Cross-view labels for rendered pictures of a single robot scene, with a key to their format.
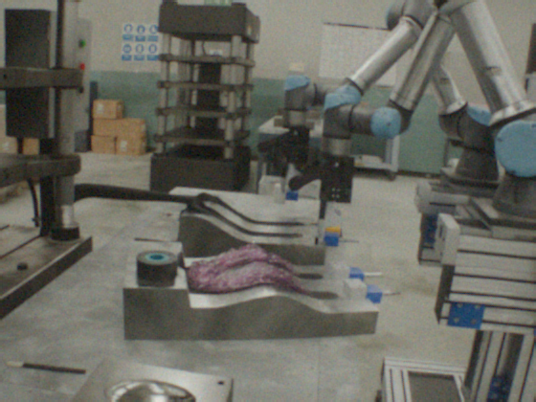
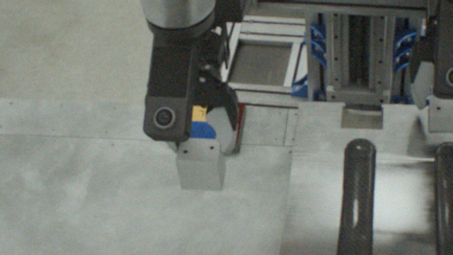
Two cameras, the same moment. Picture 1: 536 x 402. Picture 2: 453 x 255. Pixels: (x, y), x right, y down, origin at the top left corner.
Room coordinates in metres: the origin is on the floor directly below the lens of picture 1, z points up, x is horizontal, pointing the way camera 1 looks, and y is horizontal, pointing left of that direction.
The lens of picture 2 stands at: (1.44, 0.61, 1.72)
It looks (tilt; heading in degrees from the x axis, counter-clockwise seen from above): 48 degrees down; 280
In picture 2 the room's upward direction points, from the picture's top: 9 degrees counter-clockwise
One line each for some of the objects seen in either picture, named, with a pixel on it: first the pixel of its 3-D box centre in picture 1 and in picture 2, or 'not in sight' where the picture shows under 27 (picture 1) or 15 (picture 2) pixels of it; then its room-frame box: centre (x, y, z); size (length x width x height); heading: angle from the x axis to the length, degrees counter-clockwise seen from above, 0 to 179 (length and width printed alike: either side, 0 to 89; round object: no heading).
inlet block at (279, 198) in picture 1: (295, 195); (207, 134); (1.59, -0.09, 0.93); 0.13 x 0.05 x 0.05; 85
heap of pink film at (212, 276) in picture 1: (248, 267); not in sight; (1.01, 0.03, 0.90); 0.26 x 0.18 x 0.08; 102
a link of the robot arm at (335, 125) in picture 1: (339, 116); not in sight; (1.29, -0.16, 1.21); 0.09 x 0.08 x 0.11; 56
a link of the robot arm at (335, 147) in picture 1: (335, 146); not in sight; (1.29, -0.16, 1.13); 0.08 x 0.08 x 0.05
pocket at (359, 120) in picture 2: not in sight; (362, 125); (1.40, -0.15, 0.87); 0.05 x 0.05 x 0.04; 85
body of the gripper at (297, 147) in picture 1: (295, 144); (188, 46); (1.59, -0.07, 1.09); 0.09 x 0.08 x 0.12; 85
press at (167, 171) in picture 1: (211, 97); not in sight; (6.02, 0.75, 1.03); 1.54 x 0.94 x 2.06; 175
